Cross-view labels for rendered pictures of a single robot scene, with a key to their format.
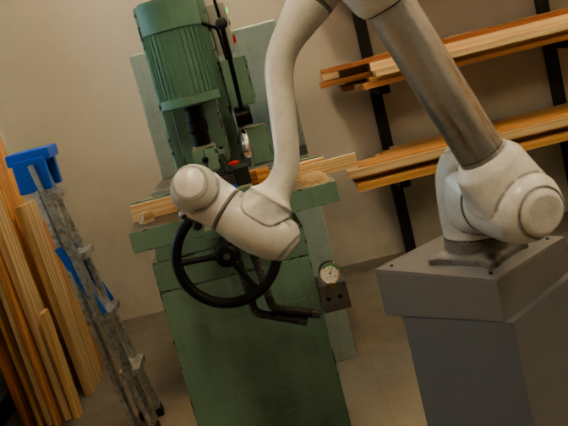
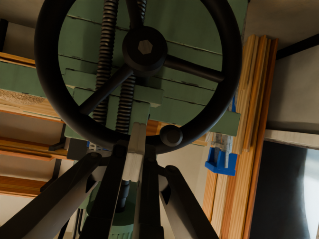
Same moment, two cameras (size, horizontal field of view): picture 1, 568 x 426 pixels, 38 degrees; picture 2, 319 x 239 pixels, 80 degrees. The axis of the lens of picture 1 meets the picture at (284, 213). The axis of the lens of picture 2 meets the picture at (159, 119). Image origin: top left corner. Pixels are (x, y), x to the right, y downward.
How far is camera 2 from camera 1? 1.91 m
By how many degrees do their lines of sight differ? 13
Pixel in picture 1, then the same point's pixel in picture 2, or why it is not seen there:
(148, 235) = (218, 125)
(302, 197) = (26, 83)
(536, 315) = not seen: outside the picture
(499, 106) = not seen: hidden behind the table
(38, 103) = (188, 155)
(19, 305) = (250, 97)
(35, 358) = (258, 70)
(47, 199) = (226, 147)
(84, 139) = not seen: hidden behind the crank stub
